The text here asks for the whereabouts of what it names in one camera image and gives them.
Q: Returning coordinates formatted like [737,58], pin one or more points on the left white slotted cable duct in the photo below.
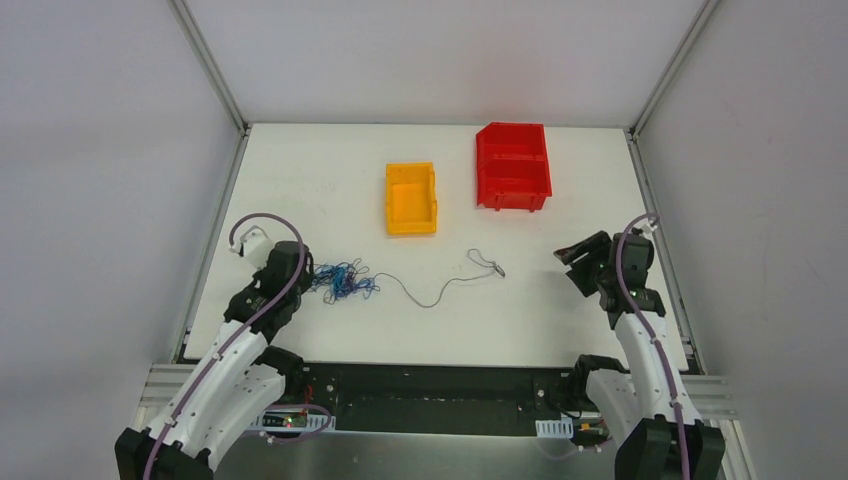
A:
[292,421]

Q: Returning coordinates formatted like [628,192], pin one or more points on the red plastic bin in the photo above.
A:
[512,166]

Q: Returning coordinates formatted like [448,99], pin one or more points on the right white slotted cable duct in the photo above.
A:
[561,428]

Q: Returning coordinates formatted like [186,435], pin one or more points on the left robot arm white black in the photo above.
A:
[240,375]

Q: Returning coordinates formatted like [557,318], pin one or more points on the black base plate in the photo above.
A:
[453,400]

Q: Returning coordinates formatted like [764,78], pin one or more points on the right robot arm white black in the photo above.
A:
[652,421]

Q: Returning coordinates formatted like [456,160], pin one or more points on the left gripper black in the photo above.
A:
[301,276]

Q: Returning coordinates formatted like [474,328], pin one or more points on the yellow plastic bin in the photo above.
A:
[411,206]

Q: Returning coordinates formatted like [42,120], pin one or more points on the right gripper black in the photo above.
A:
[589,258]

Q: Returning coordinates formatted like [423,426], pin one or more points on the white slotted cable duct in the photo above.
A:
[292,421]
[561,428]

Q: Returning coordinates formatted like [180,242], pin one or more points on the aluminium frame rail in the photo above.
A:
[710,394]

